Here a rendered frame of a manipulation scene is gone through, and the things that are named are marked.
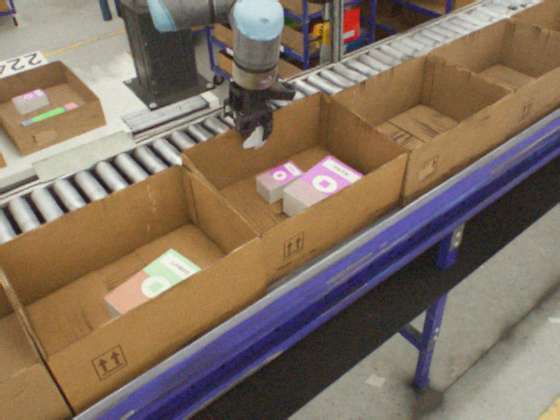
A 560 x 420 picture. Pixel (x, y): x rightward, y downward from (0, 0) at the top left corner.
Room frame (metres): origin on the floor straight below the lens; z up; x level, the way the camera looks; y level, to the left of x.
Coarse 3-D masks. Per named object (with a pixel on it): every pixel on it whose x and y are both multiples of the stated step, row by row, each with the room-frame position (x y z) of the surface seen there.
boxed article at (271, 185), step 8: (280, 168) 1.02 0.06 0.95; (288, 168) 1.02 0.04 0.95; (296, 168) 1.02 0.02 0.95; (264, 176) 0.99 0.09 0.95; (272, 176) 0.99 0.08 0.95; (280, 176) 0.99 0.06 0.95; (288, 176) 0.99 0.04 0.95; (296, 176) 0.99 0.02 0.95; (264, 184) 0.97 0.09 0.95; (272, 184) 0.97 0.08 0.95; (280, 184) 0.97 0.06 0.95; (288, 184) 0.98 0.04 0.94; (264, 192) 0.96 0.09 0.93; (272, 192) 0.95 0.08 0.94; (280, 192) 0.97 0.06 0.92; (272, 200) 0.95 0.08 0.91
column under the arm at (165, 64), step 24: (120, 0) 1.81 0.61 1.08; (144, 24) 1.69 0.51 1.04; (144, 48) 1.69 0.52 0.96; (168, 48) 1.73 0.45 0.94; (192, 48) 1.78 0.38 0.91; (144, 72) 1.73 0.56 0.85; (168, 72) 1.72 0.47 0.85; (192, 72) 1.77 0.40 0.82; (144, 96) 1.71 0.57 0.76; (168, 96) 1.71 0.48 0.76
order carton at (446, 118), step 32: (416, 64) 1.38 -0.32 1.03; (448, 64) 1.35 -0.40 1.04; (352, 96) 1.23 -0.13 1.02; (384, 96) 1.31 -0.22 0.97; (416, 96) 1.39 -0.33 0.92; (448, 96) 1.33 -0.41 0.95; (480, 96) 1.26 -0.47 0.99; (512, 96) 1.18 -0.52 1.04; (384, 128) 1.28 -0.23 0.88; (416, 128) 1.27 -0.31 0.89; (448, 128) 1.02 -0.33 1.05; (480, 128) 1.10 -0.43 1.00; (416, 160) 0.96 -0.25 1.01; (448, 160) 1.03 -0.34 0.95; (416, 192) 0.97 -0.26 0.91
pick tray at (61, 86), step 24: (24, 72) 1.76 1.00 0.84; (48, 72) 1.81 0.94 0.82; (72, 72) 1.74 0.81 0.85; (0, 96) 1.70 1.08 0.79; (48, 96) 1.73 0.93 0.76; (72, 96) 1.73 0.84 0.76; (96, 96) 1.57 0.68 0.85; (0, 120) 1.54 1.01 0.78; (24, 120) 1.58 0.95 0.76; (48, 120) 1.44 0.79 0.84; (72, 120) 1.48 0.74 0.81; (96, 120) 1.53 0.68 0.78; (24, 144) 1.38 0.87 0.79; (48, 144) 1.42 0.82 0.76
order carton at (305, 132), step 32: (320, 96) 1.16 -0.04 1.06; (288, 128) 1.11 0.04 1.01; (320, 128) 1.16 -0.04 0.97; (352, 128) 1.08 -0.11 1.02; (192, 160) 0.94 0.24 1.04; (224, 160) 1.00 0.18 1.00; (256, 160) 1.05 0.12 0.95; (288, 160) 1.10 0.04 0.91; (320, 160) 1.10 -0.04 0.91; (352, 160) 1.07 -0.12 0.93; (384, 160) 0.99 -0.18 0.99; (224, 192) 0.98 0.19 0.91; (256, 192) 0.98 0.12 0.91; (352, 192) 0.84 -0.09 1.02; (384, 192) 0.91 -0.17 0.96; (256, 224) 0.88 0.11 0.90; (288, 224) 0.74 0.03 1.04; (320, 224) 0.79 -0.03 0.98; (352, 224) 0.86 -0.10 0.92; (288, 256) 0.75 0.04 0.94
